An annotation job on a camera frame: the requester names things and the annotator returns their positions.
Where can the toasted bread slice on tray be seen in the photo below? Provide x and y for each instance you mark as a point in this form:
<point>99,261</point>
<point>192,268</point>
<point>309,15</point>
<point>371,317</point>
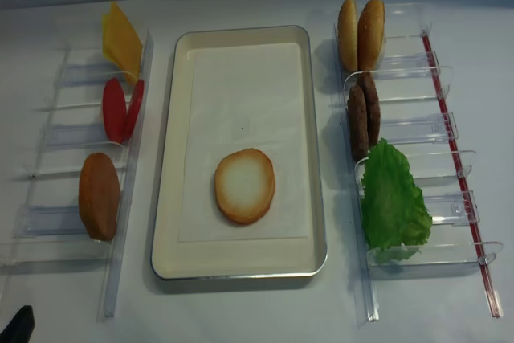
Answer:
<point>244,186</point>

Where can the red tomato slice left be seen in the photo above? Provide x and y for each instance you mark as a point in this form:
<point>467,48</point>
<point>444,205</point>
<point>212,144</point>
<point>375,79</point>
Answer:
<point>114,110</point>

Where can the red tomato slice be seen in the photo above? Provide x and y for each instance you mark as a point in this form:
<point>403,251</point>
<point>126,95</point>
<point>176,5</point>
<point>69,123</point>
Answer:
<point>114,110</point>
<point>133,109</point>

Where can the white paper tray liner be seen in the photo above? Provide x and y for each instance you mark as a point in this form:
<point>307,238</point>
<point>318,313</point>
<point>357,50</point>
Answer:
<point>246,97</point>

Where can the yellow cheese slice back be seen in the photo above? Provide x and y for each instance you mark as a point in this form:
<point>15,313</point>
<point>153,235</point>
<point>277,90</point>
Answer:
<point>120,11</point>

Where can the cream metal tray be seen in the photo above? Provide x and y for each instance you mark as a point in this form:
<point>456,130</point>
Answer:
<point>172,259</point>

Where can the red tomato slice right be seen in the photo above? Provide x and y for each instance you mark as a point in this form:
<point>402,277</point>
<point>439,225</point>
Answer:
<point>133,109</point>

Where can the bun half left upright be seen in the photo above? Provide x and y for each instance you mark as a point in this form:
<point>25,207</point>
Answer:
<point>347,35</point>

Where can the clear acrylic rack left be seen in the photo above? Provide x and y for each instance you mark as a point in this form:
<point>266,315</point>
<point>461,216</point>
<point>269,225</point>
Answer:
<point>51,121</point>

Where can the brown meat patty back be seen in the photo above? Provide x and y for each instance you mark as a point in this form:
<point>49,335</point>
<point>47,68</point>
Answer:
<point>367,85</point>

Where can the yellow cheese slice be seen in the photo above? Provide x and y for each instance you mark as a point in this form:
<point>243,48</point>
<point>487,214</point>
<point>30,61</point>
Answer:
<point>120,11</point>
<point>122,46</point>

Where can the brown meat patty front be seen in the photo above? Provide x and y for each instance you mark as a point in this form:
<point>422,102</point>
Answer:
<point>358,123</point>

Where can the brown meat patty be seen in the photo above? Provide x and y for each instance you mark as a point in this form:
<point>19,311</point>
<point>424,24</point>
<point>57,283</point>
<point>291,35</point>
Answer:
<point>367,85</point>
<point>358,123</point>

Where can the black object bottom left corner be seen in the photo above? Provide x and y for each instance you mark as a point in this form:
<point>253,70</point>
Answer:
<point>20,328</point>

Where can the brown bun left rack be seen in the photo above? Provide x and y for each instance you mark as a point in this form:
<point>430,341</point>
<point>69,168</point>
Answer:
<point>99,196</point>

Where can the clear acrylic rack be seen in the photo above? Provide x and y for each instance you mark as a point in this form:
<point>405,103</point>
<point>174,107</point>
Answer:
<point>412,122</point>
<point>51,121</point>

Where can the green lettuce leaf in rack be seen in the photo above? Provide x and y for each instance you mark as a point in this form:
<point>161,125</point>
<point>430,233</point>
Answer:
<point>395,220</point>

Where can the bun half upright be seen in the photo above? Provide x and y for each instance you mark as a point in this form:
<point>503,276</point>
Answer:
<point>347,35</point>
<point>370,34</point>

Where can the yellow cheese slice front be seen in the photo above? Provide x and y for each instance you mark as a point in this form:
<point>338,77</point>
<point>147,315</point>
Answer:
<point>122,46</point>

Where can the red rod on rack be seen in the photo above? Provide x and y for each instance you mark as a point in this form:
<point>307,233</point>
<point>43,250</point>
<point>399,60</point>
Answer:
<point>490,291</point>

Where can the clear acrylic rack right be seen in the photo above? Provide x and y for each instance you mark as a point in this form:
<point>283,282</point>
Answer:
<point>412,122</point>

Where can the bun half right upright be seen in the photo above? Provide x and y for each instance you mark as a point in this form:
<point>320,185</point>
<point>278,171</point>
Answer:
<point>370,34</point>

